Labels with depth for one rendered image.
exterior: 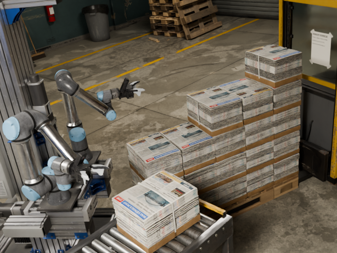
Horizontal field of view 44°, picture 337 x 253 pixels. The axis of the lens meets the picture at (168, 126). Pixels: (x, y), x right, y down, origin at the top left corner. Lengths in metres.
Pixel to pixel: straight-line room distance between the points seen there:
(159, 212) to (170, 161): 0.95
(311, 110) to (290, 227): 1.19
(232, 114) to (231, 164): 0.43
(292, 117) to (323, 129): 0.59
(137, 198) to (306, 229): 1.77
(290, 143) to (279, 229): 0.73
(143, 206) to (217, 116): 1.19
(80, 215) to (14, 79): 0.92
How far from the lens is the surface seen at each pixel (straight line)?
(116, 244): 2.37
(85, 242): 2.44
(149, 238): 2.21
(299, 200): 3.94
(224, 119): 3.19
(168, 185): 2.33
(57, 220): 2.84
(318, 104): 4.13
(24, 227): 2.82
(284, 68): 3.44
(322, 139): 4.24
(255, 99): 3.32
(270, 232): 3.58
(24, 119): 2.44
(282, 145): 3.70
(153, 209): 2.17
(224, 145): 3.29
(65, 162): 2.28
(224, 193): 3.51
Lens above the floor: 2.33
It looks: 26 degrees down
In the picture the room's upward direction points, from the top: 7 degrees counter-clockwise
